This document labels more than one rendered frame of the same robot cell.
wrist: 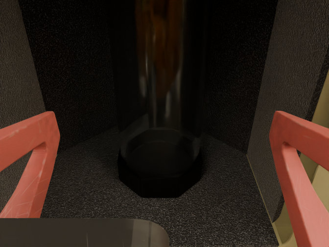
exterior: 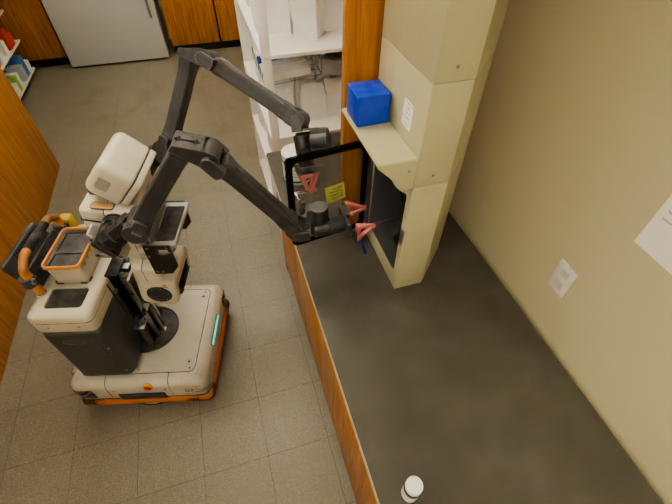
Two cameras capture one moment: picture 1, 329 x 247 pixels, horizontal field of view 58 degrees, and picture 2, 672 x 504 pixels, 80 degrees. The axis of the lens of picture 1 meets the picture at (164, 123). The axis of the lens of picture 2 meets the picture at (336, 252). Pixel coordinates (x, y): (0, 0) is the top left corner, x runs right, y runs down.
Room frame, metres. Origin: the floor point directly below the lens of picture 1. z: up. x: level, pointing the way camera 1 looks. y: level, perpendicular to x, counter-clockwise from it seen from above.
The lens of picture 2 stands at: (-0.30, -0.94, 2.12)
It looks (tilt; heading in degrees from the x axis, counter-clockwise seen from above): 48 degrees down; 73
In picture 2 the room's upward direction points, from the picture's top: 1 degrees clockwise
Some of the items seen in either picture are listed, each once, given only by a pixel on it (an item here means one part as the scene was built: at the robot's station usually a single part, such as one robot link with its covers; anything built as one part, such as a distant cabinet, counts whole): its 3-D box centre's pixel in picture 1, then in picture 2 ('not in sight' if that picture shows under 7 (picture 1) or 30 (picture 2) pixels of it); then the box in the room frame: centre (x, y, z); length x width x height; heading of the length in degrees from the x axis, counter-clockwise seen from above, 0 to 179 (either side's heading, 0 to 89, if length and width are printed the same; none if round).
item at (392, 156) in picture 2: not in sight; (375, 146); (0.11, 0.01, 1.46); 0.32 x 0.11 x 0.10; 91
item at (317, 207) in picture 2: not in sight; (310, 219); (-0.10, 0.01, 1.22); 0.12 x 0.09 x 0.11; 167
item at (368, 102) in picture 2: not in sight; (368, 103); (0.11, 0.10, 1.55); 0.10 x 0.10 x 0.09; 1
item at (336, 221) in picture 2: not in sight; (338, 223); (-0.01, 0.00, 1.19); 0.10 x 0.07 x 0.07; 90
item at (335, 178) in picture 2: not in sight; (328, 196); (0.00, 0.15, 1.19); 0.30 x 0.01 x 0.40; 7
